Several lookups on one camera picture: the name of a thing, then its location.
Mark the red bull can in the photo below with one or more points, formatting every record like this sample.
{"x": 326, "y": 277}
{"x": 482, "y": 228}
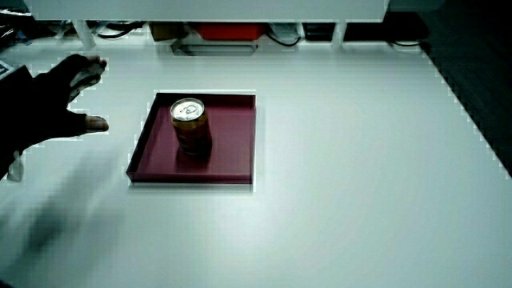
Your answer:
{"x": 191, "y": 128}

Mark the person's left hand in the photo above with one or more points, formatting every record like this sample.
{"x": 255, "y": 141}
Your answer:
{"x": 44, "y": 104}

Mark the grey flat frame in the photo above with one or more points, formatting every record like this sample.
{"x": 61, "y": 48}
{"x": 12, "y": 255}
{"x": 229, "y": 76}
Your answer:
{"x": 178, "y": 49}

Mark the brown cardboard box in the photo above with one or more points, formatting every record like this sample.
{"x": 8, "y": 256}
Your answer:
{"x": 167, "y": 30}

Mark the small black box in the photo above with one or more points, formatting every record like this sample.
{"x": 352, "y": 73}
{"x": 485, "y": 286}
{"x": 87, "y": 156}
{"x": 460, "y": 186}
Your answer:
{"x": 318, "y": 31}

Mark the white raised shelf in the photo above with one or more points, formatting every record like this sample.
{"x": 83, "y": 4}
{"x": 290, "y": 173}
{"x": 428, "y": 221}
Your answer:
{"x": 208, "y": 9}

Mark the large black device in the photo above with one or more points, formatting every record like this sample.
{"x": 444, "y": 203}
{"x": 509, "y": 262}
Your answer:
{"x": 386, "y": 28}

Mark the white plastic bag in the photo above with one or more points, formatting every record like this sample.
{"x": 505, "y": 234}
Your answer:
{"x": 285, "y": 31}

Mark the maroon square plate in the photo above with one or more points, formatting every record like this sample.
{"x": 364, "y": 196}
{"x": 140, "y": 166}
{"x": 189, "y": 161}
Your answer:
{"x": 228, "y": 148}

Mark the red box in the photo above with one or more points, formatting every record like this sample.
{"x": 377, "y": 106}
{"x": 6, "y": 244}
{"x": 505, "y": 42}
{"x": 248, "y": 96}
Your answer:
{"x": 231, "y": 31}

